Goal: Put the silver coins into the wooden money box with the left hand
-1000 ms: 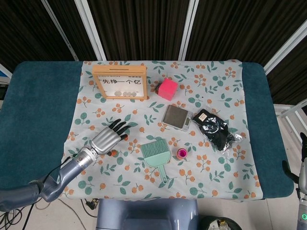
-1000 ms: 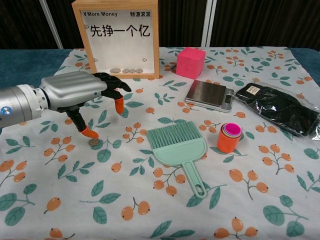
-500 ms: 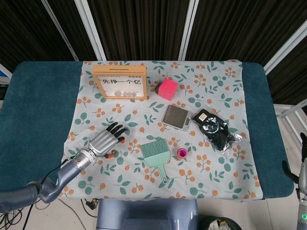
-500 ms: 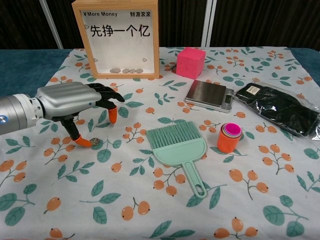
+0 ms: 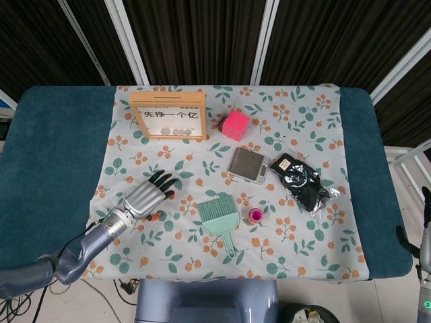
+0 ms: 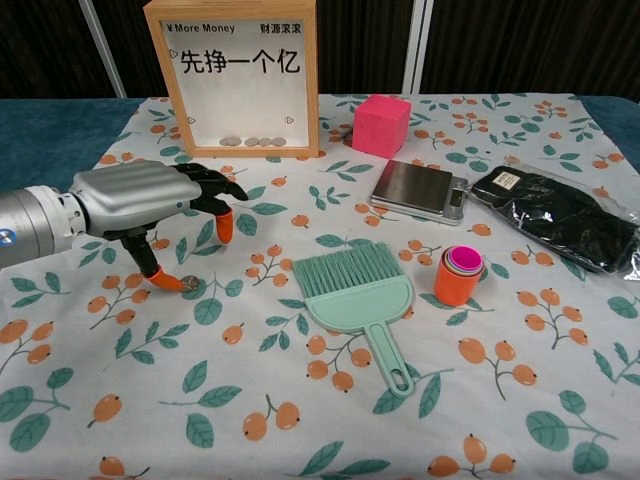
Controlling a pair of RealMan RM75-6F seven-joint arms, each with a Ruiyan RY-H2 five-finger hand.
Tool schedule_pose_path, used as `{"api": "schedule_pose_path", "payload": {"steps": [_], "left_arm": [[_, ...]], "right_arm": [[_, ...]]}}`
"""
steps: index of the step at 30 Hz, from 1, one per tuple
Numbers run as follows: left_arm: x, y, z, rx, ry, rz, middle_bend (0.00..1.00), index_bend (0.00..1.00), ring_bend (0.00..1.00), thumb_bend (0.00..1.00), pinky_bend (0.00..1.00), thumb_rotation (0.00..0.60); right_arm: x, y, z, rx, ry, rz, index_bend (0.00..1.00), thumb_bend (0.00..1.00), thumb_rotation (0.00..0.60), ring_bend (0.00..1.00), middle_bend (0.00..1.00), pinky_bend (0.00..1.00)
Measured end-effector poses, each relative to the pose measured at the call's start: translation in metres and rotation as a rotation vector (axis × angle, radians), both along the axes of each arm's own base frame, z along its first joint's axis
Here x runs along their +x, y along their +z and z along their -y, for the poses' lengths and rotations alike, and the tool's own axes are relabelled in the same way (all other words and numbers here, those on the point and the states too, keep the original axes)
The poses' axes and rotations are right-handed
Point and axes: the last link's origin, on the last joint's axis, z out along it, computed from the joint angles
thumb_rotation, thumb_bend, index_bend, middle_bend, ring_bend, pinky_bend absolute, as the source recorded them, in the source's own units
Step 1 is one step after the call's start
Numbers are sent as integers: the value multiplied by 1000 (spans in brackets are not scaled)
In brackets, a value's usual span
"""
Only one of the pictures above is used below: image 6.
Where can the pink foam cube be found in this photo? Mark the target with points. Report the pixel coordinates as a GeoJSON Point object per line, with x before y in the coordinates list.
{"type": "Point", "coordinates": [380, 125]}

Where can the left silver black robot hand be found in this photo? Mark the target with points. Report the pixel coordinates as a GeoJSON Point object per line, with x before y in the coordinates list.
{"type": "Point", "coordinates": [135, 195]}

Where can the white floral tablecloth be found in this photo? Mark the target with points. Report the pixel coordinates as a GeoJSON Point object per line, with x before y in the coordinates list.
{"type": "Point", "coordinates": [280, 350]}

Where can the wooden coin bank box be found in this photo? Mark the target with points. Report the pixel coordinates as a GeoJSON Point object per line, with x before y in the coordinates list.
{"type": "Point", "coordinates": [240, 100]}

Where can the silver digital pocket scale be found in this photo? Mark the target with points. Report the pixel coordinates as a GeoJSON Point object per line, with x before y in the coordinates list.
{"type": "Point", "coordinates": [415, 187]}

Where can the orange plastic stacking cup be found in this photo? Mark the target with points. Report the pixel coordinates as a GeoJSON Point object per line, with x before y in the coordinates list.
{"type": "Point", "coordinates": [452, 287]}

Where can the dark slatted partition panel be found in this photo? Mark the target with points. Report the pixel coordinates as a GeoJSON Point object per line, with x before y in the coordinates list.
{"type": "Point", "coordinates": [360, 45]}
{"type": "Point", "coordinates": [540, 45]}
{"type": "Point", "coordinates": [40, 45]}
{"type": "Point", "coordinates": [135, 60]}

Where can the white partition post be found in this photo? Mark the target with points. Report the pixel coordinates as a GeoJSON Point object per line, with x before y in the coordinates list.
{"type": "Point", "coordinates": [417, 45]}
{"type": "Point", "coordinates": [102, 50]}

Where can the teal table cover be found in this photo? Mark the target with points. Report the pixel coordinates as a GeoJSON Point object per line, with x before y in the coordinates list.
{"type": "Point", "coordinates": [50, 140]}

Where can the mint green hand brush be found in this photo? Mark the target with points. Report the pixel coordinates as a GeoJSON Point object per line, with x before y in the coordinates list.
{"type": "Point", "coordinates": [350, 295]}

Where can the black gloves in plastic bag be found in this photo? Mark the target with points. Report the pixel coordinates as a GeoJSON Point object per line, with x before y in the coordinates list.
{"type": "Point", "coordinates": [565, 215]}

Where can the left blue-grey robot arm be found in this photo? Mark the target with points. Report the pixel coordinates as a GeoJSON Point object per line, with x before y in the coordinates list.
{"type": "Point", "coordinates": [30, 225]}

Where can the magenta plastic stacking cup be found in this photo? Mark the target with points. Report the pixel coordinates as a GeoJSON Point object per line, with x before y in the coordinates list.
{"type": "Point", "coordinates": [466, 260]}

